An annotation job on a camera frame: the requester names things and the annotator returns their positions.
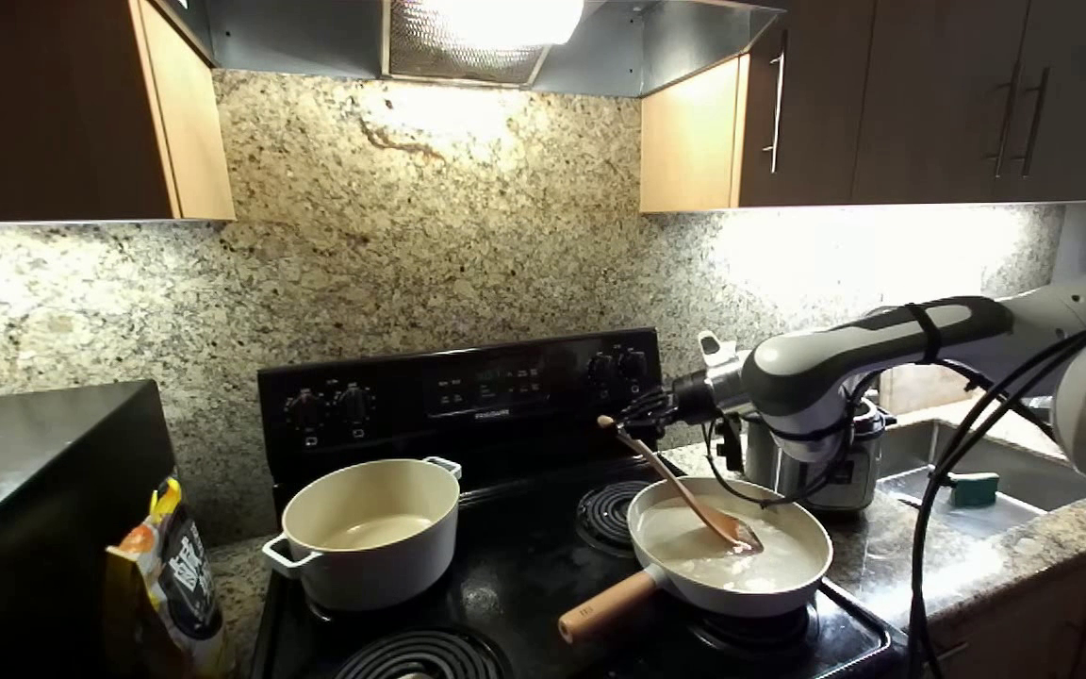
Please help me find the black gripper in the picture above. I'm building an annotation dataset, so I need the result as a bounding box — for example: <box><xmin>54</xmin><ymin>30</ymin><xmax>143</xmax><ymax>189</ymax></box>
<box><xmin>620</xmin><ymin>372</ymin><xmax>720</xmax><ymax>433</ymax></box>

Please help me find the wooden spoon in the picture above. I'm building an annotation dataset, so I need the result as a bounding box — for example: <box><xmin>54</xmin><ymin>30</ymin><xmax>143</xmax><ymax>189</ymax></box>
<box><xmin>596</xmin><ymin>414</ymin><xmax>763</xmax><ymax>556</ymax></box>

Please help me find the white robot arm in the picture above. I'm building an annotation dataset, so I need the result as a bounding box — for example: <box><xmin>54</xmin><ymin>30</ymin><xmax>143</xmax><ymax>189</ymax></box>
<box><xmin>621</xmin><ymin>280</ymin><xmax>1086</xmax><ymax>474</ymax></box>

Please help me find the black electric stove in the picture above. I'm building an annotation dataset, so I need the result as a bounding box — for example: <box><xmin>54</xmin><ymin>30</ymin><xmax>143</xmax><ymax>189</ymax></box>
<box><xmin>245</xmin><ymin>329</ymin><xmax>906</xmax><ymax>679</ymax></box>

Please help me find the rear right coil burner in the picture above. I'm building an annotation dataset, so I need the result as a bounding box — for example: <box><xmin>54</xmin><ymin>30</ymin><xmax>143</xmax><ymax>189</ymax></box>
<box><xmin>577</xmin><ymin>479</ymin><xmax>641</xmax><ymax>546</ymax></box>

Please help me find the coil burner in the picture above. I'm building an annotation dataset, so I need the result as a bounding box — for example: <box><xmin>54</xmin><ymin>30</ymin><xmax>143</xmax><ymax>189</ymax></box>
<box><xmin>337</xmin><ymin>629</ymin><xmax>507</xmax><ymax>679</ymax></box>
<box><xmin>577</xmin><ymin>479</ymin><xmax>641</xmax><ymax>546</ymax></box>

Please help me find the stainless pressure cooker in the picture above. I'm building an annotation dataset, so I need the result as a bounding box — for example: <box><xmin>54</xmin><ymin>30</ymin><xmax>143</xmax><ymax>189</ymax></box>
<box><xmin>742</xmin><ymin>392</ymin><xmax>889</xmax><ymax>513</ymax></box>

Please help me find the green sponge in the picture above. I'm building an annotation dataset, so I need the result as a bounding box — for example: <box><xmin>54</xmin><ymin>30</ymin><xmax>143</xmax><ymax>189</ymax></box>
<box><xmin>949</xmin><ymin>471</ymin><xmax>998</xmax><ymax>509</ymax></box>

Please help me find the front left coil burner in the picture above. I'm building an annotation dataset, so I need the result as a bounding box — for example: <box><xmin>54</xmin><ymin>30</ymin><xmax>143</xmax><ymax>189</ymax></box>
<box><xmin>337</xmin><ymin>629</ymin><xmax>507</xmax><ymax>679</ymax></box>

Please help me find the steel kitchen sink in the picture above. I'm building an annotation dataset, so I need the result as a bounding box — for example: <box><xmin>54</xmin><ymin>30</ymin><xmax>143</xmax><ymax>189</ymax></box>
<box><xmin>877</xmin><ymin>417</ymin><xmax>1086</xmax><ymax>541</ymax></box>

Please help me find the steel range hood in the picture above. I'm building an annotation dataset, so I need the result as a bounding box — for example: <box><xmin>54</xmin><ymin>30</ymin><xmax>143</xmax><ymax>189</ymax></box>
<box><xmin>159</xmin><ymin>0</ymin><xmax>786</xmax><ymax>98</ymax></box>

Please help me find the black microwave oven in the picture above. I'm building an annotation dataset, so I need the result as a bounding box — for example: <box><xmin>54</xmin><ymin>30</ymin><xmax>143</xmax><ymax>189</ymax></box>
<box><xmin>0</xmin><ymin>381</ymin><xmax>172</xmax><ymax>679</ymax></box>

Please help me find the cream frying pan wooden handle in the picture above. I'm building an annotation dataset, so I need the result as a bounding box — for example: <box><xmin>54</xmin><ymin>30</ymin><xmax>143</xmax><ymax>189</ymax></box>
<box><xmin>559</xmin><ymin>474</ymin><xmax>833</xmax><ymax>642</ymax></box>

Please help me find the cream pot with handles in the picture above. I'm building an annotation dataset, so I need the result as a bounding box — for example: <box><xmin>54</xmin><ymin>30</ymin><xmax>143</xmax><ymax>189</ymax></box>
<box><xmin>264</xmin><ymin>458</ymin><xmax>460</xmax><ymax>612</ymax></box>

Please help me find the right wooden wall cabinet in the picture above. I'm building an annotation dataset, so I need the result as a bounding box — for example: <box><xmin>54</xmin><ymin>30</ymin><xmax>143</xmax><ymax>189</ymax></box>
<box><xmin>641</xmin><ymin>0</ymin><xmax>1086</xmax><ymax>212</ymax></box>

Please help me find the wooden wall cabinet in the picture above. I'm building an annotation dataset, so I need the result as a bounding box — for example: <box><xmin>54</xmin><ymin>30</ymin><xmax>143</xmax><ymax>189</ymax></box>
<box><xmin>641</xmin><ymin>0</ymin><xmax>1086</xmax><ymax>212</ymax></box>
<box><xmin>0</xmin><ymin>0</ymin><xmax>234</xmax><ymax>221</ymax></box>

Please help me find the left wooden wall cabinet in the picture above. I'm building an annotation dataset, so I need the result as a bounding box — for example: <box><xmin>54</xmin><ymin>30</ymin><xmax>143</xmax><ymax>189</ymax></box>
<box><xmin>0</xmin><ymin>0</ymin><xmax>234</xmax><ymax>221</ymax></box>

